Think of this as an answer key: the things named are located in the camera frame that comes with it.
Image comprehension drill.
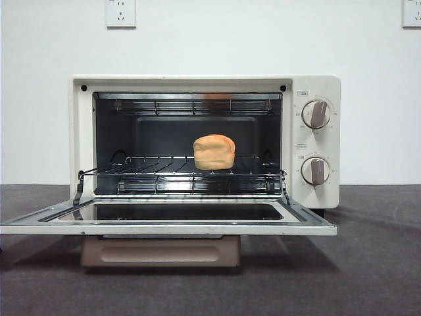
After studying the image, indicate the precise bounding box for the white wall socket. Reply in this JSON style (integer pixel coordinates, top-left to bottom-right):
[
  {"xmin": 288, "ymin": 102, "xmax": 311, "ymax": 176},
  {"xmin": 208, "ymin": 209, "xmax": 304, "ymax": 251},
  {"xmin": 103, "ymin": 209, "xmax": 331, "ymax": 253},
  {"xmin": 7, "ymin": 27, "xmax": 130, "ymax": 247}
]
[
  {"xmin": 105, "ymin": 0, "xmax": 137, "ymax": 28},
  {"xmin": 401, "ymin": 0, "xmax": 421, "ymax": 29}
]

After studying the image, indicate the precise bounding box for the cream white toaster oven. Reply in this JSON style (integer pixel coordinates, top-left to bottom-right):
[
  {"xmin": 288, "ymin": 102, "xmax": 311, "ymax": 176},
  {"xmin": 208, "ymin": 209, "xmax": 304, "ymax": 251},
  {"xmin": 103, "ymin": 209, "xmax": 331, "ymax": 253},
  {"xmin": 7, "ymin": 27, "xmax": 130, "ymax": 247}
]
[{"xmin": 68, "ymin": 74, "xmax": 341, "ymax": 218}]

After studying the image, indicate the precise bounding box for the oven door with beige handle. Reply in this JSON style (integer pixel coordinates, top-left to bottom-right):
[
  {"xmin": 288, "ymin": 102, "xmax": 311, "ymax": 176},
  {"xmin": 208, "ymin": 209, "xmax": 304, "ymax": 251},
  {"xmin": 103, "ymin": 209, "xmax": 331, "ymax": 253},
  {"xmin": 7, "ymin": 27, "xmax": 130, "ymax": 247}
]
[{"xmin": 0, "ymin": 194, "xmax": 338, "ymax": 268}]

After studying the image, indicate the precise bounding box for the golden brown bread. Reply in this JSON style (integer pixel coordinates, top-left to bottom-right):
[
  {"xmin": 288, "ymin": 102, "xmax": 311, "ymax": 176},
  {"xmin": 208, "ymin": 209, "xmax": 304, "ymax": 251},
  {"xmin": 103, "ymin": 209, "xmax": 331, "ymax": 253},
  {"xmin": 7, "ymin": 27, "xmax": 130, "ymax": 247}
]
[{"xmin": 193, "ymin": 133, "xmax": 236, "ymax": 171}]

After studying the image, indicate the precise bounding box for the beige oven control knob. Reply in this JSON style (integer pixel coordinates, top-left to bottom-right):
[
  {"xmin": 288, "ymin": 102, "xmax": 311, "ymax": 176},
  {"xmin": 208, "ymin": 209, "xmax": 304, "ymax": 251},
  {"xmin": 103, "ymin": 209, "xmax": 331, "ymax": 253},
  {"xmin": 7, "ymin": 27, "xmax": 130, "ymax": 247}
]
[
  {"xmin": 301, "ymin": 100, "xmax": 332, "ymax": 129},
  {"xmin": 301, "ymin": 156, "xmax": 331, "ymax": 190}
]

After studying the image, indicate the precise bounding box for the metal wire oven rack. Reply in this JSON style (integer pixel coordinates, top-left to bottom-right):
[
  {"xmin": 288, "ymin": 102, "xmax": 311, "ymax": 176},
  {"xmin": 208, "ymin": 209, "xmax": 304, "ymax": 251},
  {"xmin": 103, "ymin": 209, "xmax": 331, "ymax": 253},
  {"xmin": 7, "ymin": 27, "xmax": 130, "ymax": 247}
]
[{"xmin": 78, "ymin": 155, "xmax": 287, "ymax": 175}]

